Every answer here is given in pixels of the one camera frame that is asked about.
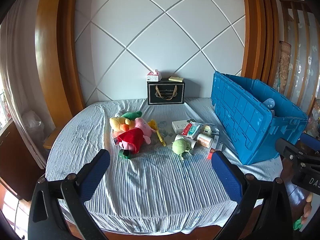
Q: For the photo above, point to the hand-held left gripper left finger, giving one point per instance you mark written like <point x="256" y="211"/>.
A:
<point x="95" y="177"/>

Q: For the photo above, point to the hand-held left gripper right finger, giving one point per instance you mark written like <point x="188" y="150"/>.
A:
<point x="226" y="177"/>

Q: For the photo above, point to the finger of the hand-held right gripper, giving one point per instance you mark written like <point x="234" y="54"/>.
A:
<point x="285" y="147"/>
<point x="310" y="141"/>

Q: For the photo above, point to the red and white box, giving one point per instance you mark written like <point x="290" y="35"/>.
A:
<point x="210" y="153"/>

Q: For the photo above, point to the blue plastic storage crate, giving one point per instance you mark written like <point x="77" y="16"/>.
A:
<point x="240" y="120"/>

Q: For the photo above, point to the pink pig plush red dress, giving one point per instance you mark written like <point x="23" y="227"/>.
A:
<point x="133" y="135"/>

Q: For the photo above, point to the white box green trim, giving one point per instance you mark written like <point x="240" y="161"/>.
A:
<point x="178" y="126"/>

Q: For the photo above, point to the yellow toy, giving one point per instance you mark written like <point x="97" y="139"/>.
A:
<point x="160" y="136"/>

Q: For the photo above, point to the person's right hand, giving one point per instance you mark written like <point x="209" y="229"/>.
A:
<point x="307" y="210"/>

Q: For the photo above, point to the narrow white box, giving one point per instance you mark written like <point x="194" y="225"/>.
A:
<point x="216" y="142"/>

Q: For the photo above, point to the white bottle orange label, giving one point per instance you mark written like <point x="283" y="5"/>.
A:
<point x="205" y="140"/>

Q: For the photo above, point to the small green object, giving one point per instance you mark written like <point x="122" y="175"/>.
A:
<point x="297" y="224"/>

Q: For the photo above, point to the blue smiley plush toy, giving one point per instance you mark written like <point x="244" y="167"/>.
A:
<point x="269" y="103"/>

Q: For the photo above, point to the small yellow plush in bag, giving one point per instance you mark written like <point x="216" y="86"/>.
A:
<point x="207" y="129"/>

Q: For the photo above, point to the green frog plush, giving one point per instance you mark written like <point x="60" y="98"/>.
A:
<point x="180" y="147"/>

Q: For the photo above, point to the light wooden stool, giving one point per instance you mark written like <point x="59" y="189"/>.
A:
<point x="51" y="141"/>

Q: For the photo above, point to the yellow duck plush green hat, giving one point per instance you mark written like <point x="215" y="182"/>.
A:
<point x="117" y="123"/>

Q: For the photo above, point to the red and teal wipes packet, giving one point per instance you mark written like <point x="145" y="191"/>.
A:
<point x="191" y="130"/>

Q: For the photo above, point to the dark wooden nightstand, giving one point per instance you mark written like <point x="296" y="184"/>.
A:
<point x="17" y="165"/>

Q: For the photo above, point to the clear plastic bag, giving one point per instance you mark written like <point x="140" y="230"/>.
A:
<point x="32" y="127"/>

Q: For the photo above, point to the wooden frosted glass screen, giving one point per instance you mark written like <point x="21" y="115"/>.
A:
<point x="303" y="55"/>

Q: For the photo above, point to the yellow sticky note pad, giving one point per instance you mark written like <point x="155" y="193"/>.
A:
<point x="175" y="79"/>

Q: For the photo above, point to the pink tissue box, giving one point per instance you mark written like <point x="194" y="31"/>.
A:
<point x="153" y="76"/>

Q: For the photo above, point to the white curtain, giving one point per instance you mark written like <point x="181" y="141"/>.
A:
<point x="17" y="67"/>

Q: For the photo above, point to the wooden wall pillar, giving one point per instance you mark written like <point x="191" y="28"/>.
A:
<point x="50" y="55"/>
<point x="255" y="42"/>

